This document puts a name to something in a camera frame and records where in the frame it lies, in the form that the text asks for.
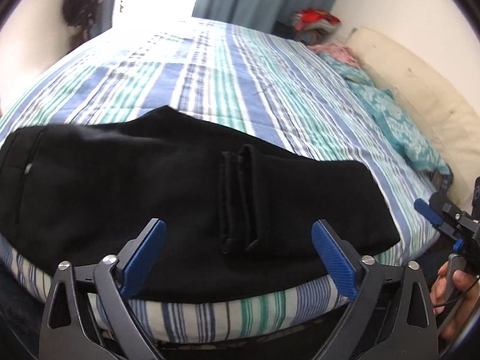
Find black pants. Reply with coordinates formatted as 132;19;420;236
1;106;400;303

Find right hand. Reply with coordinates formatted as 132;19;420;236
429;261;480;342

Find cream padded headboard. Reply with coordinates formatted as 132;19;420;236
346;27;480;211

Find teal floral pillow near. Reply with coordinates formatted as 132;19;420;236
346;80;453;177

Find teal floral pillow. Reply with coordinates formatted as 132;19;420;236
318;52;373;86
346;80;453;177

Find teal floral pillow far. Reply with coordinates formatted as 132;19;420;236
318;52;373;86

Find striped bed with sheet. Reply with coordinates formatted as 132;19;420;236
1;18;439;344

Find pile of colourful clothes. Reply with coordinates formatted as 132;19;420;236
291;8;341;46

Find dark clothes hanging on wall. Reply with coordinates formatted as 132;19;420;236
62;0;102;50

